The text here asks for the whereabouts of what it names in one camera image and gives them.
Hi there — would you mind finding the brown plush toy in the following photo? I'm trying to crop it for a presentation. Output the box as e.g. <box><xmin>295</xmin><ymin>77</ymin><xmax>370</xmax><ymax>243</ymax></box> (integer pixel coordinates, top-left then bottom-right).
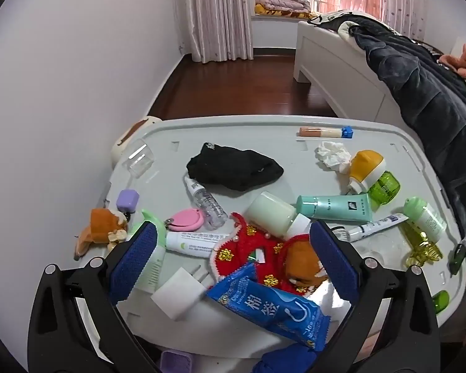
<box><xmin>73</xmin><ymin>207</ymin><xmax>131</xmax><ymax>261</ymax></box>

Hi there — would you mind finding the white tissue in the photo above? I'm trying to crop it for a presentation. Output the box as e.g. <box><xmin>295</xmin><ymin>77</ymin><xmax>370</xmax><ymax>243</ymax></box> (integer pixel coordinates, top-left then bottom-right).
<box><xmin>315</xmin><ymin>140</ymin><xmax>352</xmax><ymax>174</ymax></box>

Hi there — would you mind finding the dark green spray bottle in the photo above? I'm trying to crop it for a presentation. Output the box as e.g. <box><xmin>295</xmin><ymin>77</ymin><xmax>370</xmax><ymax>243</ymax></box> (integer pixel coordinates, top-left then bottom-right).
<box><xmin>448</xmin><ymin>235</ymin><xmax>466</xmax><ymax>275</ymax></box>

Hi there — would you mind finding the blue cotton swab packet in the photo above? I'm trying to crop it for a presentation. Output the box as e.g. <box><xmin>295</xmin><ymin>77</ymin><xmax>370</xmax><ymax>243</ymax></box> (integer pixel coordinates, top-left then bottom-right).
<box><xmin>206</xmin><ymin>262</ymin><xmax>331</xmax><ymax>349</ymax></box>

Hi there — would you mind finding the pale green white package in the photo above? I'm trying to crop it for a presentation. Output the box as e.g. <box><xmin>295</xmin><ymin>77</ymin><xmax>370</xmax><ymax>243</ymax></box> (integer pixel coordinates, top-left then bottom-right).
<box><xmin>128</xmin><ymin>209</ymin><xmax>168</xmax><ymax>292</ymax></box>

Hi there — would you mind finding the pale green white jar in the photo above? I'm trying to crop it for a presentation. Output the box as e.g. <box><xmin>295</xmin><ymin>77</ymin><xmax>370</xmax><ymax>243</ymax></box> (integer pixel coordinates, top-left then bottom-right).
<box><xmin>245</xmin><ymin>191</ymin><xmax>312</xmax><ymax>240</ymax></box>

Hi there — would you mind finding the white tube blue print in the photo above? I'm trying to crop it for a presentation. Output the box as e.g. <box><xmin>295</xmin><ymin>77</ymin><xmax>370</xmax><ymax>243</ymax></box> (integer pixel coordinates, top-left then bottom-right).
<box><xmin>347</xmin><ymin>213</ymin><xmax>411</xmax><ymax>242</ymax></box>

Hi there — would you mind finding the white charger plug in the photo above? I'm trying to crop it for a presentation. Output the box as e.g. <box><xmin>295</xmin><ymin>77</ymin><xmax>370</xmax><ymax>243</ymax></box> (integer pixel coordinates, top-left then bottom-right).
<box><xmin>151</xmin><ymin>265</ymin><xmax>211</xmax><ymax>321</ymax></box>

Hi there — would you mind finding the brown plush bear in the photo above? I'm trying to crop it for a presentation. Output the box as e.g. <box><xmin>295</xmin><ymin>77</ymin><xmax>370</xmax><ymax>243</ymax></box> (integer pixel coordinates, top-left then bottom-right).
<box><xmin>283</xmin><ymin>241</ymin><xmax>329</xmax><ymax>292</ymax></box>

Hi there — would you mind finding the clear green bottle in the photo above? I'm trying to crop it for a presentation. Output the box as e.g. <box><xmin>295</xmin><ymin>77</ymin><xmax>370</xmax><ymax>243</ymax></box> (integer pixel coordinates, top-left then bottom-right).
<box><xmin>367</xmin><ymin>171</ymin><xmax>401</xmax><ymax>207</ymax></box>

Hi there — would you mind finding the small clear spray bottle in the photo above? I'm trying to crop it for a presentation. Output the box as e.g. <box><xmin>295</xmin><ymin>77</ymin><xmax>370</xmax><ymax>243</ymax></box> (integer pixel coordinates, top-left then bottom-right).
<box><xmin>184</xmin><ymin>176</ymin><xmax>228</xmax><ymax>230</ymax></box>

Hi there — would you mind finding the bright green plastic item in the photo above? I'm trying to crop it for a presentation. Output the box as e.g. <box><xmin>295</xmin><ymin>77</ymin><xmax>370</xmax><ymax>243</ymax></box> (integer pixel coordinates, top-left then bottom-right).
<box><xmin>432</xmin><ymin>290</ymin><xmax>450</xmax><ymax>315</ymax></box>

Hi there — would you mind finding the orange white bottle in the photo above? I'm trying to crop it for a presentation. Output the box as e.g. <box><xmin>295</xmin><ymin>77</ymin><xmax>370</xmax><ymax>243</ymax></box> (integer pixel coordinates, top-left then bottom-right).
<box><xmin>347</xmin><ymin>150</ymin><xmax>385</xmax><ymax>195</ymax></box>

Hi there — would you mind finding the teal cosmetic tube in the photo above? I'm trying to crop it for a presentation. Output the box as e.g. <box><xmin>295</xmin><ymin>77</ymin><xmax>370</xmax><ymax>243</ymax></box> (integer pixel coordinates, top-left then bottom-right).
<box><xmin>296</xmin><ymin>193</ymin><xmax>373</xmax><ymax>222</ymax></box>

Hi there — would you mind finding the purple plastic container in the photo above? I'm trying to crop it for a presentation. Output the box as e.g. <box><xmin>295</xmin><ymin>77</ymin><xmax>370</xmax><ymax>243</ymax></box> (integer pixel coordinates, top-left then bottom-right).
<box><xmin>159</xmin><ymin>351</ymin><xmax>193</xmax><ymax>373</ymax></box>

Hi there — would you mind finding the white bed frame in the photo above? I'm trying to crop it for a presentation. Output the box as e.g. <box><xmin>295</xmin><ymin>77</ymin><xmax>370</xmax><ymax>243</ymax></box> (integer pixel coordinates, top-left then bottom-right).
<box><xmin>293</xmin><ymin>19</ymin><xmax>412</xmax><ymax>122</ymax></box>

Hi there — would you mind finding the black sock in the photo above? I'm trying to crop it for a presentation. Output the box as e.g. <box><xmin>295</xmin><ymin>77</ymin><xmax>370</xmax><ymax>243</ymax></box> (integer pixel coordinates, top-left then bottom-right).
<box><xmin>186</xmin><ymin>142</ymin><xmax>284</xmax><ymax>192</ymax></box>

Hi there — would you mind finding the white ointment tube green logo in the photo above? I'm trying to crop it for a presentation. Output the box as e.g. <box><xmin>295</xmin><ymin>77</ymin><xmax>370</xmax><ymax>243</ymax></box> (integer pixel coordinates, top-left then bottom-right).
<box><xmin>165</xmin><ymin>231</ymin><xmax>230</xmax><ymax>257</ymax></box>

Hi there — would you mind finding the orange white tube blue cap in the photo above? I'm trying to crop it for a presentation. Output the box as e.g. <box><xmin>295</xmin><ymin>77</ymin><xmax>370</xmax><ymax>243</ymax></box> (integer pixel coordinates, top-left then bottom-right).
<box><xmin>298</xmin><ymin>126</ymin><xmax>354</xmax><ymax>140</ymax></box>

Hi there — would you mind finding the red knitted plush toy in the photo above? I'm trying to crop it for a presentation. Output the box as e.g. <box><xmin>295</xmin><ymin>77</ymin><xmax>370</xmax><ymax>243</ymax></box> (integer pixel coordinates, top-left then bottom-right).
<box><xmin>209</xmin><ymin>212</ymin><xmax>316</xmax><ymax>297</ymax></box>

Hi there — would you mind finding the small purple square case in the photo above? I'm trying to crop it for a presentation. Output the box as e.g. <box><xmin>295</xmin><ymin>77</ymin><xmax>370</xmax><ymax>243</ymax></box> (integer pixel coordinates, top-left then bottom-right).
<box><xmin>116</xmin><ymin>189</ymin><xmax>141</xmax><ymax>213</ymax></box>

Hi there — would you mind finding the pale patterned curtain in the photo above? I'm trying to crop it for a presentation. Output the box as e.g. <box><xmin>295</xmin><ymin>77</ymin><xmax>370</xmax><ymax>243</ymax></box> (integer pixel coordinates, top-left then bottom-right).
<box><xmin>174</xmin><ymin>0</ymin><xmax>257</xmax><ymax>63</ymax></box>

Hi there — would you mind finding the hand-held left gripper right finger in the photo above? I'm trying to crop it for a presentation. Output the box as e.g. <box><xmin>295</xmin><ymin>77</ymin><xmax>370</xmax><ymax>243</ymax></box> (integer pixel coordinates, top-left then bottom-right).
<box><xmin>308</xmin><ymin>221</ymin><xmax>451</xmax><ymax>373</ymax></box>

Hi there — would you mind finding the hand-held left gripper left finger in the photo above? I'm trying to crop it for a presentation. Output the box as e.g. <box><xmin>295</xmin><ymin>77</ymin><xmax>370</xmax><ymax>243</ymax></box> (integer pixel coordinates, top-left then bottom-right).
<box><xmin>27</xmin><ymin>221</ymin><xmax>167</xmax><ymax>373</ymax></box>

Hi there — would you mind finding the clear yellow hair clip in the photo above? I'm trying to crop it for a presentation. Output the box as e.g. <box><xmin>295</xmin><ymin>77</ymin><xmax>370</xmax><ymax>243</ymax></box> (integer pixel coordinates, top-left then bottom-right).
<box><xmin>401</xmin><ymin>223</ymin><xmax>444</xmax><ymax>268</ymax></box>

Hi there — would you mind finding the pink round coin purse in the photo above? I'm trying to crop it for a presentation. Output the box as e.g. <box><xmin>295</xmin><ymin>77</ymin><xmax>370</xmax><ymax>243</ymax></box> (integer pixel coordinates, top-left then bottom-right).
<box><xmin>166</xmin><ymin>208</ymin><xmax>205</xmax><ymax>234</ymax></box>

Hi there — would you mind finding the yellow patterned blanket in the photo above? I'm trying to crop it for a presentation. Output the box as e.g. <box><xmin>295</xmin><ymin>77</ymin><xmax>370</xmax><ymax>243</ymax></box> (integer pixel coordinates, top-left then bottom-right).
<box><xmin>254</xmin><ymin>3</ymin><xmax>315</xmax><ymax>19</ymax></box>

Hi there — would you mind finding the pale green bottle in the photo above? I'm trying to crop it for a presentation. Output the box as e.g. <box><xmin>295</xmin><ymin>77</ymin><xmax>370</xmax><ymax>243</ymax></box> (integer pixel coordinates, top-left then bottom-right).
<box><xmin>403</xmin><ymin>196</ymin><xmax>447</xmax><ymax>242</ymax></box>

